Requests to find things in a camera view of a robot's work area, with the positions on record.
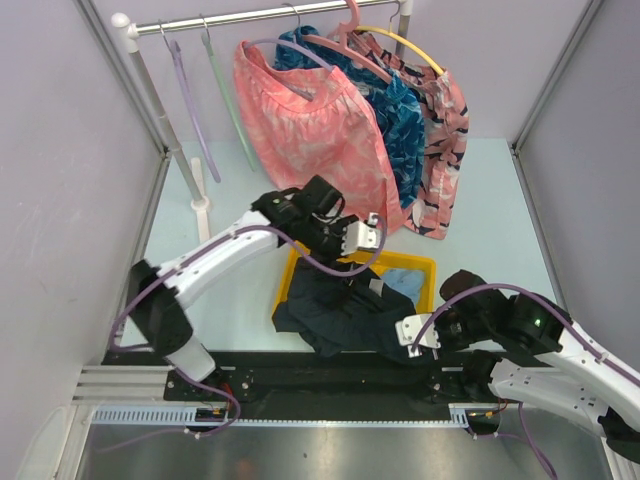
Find green plastic hanger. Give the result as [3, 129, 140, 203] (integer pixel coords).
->
[200, 15, 258, 172]

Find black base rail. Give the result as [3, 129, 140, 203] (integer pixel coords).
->
[102, 349, 501, 424]

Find blue patterned shorts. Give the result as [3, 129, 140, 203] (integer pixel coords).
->
[279, 25, 426, 209]

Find pink plastic hanger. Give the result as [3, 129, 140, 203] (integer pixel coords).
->
[303, 0, 392, 84]

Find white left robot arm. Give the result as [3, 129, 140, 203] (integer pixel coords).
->
[123, 176, 367, 400]

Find lilac hanger with shorts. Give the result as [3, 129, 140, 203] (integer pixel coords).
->
[243, 3, 337, 101]

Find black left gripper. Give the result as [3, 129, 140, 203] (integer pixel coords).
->
[301, 216, 359, 284]

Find metal clothes rack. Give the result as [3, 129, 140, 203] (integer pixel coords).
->
[110, 0, 415, 241]

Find yellow plastic tray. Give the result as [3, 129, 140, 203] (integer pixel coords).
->
[272, 252, 436, 333]

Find dark navy shorts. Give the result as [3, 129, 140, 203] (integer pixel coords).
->
[272, 258, 434, 366]

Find pink navy patterned shorts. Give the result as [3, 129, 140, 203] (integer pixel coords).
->
[348, 30, 469, 240]

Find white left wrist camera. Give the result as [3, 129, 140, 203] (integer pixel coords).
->
[341, 213, 382, 256]

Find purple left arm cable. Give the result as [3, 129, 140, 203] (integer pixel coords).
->
[94, 214, 389, 454]

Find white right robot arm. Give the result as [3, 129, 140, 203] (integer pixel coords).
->
[429, 270, 639, 462]

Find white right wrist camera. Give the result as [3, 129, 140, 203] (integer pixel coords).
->
[395, 313, 441, 359]

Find pink white patterned shorts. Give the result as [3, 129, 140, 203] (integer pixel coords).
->
[233, 41, 404, 232]

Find lilac notched hanger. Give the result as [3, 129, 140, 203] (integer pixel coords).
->
[159, 25, 222, 183]

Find yellow plastic hanger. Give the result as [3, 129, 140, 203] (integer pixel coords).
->
[352, 1, 444, 76]

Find light blue shorts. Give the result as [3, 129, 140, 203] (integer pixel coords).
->
[381, 268, 426, 306]

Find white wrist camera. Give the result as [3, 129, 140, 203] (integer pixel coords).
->
[395, 313, 441, 359]
[341, 213, 382, 256]

